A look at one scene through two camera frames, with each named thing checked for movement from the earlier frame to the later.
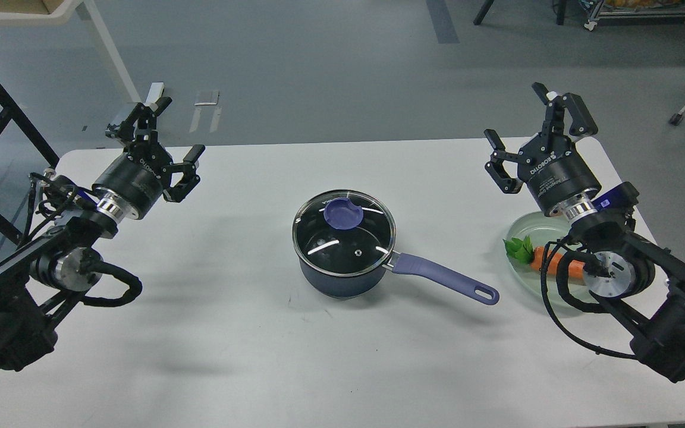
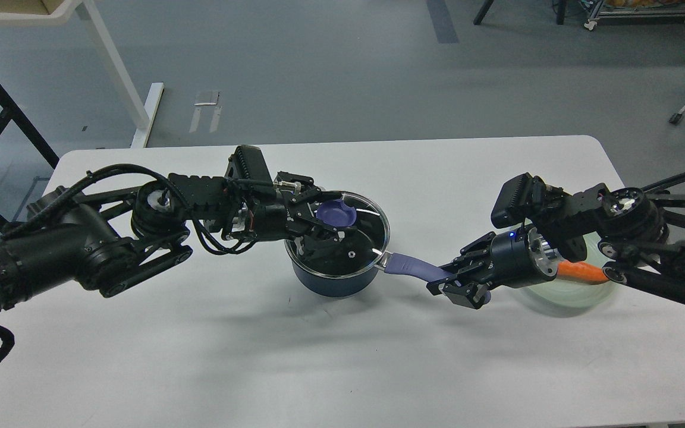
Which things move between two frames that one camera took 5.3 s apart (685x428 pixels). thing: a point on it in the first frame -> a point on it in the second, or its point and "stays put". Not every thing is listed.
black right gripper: [558, 171] -> [519, 258]
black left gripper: [142, 172] -> [289, 216]
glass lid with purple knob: [343, 233] stays put
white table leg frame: [67, 10] stays put
